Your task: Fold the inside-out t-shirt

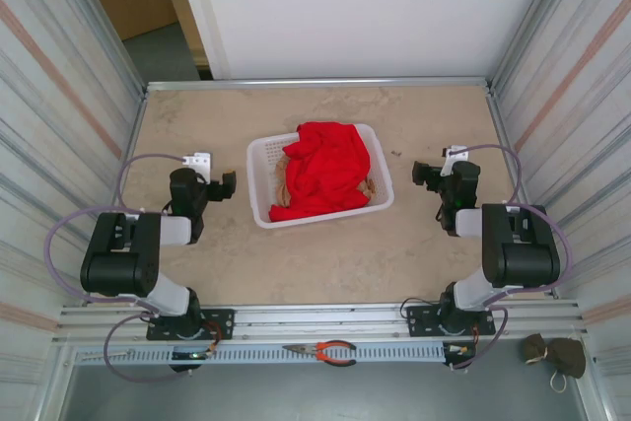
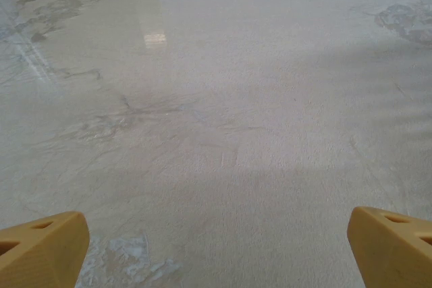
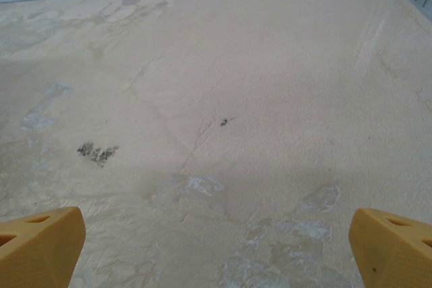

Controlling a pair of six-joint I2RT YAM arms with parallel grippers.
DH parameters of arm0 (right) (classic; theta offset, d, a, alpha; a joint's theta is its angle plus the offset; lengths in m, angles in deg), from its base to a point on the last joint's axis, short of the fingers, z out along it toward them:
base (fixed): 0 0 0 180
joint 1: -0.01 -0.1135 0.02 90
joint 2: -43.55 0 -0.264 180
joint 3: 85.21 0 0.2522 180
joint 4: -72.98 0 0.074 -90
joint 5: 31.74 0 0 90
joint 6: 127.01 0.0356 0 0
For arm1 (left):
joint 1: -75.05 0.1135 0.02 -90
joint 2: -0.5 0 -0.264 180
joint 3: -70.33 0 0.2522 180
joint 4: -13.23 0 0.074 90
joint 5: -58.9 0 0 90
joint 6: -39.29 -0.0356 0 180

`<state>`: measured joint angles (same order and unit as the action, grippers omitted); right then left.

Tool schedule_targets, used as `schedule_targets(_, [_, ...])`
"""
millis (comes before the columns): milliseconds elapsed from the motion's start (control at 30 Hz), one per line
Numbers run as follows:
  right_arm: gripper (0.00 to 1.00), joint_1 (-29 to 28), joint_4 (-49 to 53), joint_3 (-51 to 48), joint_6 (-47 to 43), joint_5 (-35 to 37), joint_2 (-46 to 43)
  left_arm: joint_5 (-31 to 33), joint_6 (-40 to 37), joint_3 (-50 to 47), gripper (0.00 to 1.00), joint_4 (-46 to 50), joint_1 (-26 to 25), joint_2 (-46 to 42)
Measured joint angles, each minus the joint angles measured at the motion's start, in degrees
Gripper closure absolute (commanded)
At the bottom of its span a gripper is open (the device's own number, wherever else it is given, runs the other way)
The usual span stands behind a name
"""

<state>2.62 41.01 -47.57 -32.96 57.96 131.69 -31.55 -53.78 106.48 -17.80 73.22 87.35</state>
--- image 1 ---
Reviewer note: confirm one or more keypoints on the white perforated plastic basket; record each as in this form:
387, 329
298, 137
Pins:
261, 214

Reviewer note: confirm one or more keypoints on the red t-shirt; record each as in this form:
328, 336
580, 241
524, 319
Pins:
320, 174

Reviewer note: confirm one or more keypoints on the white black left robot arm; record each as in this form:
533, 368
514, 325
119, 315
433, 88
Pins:
118, 263

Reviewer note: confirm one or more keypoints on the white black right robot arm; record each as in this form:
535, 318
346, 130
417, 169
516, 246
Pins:
522, 258

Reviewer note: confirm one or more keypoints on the tan crumpled cloth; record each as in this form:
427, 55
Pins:
283, 189

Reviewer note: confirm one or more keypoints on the small circuit board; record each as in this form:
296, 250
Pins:
189, 355
456, 350

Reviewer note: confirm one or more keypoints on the small dark brown pouch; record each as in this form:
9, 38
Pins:
535, 348

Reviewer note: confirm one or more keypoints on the large dark brown pouch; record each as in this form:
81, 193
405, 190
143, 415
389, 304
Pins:
567, 358

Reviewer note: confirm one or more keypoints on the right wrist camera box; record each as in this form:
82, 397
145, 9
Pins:
451, 164

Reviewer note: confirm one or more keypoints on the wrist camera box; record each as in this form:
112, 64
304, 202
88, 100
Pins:
202, 163
451, 164

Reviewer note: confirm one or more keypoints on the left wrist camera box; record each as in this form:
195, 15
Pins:
202, 163

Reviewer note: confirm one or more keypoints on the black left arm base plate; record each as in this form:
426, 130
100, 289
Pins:
223, 322

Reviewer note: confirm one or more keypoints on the aluminium table edge rail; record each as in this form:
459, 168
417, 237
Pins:
320, 82

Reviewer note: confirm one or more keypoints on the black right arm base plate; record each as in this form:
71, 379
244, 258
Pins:
419, 317

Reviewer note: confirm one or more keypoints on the white door frame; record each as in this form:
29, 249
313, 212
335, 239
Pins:
197, 7

